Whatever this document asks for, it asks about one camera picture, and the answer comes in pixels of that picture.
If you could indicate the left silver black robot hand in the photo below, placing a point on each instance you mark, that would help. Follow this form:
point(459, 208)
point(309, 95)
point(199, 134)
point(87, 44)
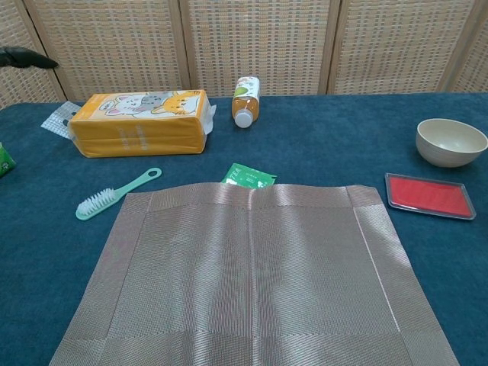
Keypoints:
point(23, 58)

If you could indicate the brown woven placemat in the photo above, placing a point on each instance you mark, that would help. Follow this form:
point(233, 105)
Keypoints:
point(251, 286)

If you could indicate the cream round bowl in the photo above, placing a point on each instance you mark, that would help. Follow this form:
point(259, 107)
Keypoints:
point(450, 148)

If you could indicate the green yellow tissue pack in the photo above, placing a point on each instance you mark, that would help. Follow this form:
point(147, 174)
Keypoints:
point(4, 162)

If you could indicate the orange cat-print tissue pack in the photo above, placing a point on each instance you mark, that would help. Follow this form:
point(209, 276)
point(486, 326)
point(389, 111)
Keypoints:
point(141, 129)

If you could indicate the mint green brush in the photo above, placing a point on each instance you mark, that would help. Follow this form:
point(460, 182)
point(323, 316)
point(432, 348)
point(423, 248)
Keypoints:
point(95, 204)

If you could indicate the blue table cover cloth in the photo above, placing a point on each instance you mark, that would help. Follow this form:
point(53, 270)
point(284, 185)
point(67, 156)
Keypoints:
point(38, 248)

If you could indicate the woven bamboo folding screen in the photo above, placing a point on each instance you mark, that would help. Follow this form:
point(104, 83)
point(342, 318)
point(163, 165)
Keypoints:
point(248, 45)

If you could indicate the tea bottle with white cap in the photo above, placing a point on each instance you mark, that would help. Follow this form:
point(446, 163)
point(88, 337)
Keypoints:
point(246, 103)

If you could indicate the green tea sachet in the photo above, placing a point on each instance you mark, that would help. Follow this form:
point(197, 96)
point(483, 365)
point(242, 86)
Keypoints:
point(246, 177)

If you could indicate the red ink pad case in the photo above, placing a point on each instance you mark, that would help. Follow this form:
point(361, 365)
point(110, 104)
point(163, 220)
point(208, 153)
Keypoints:
point(429, 196)

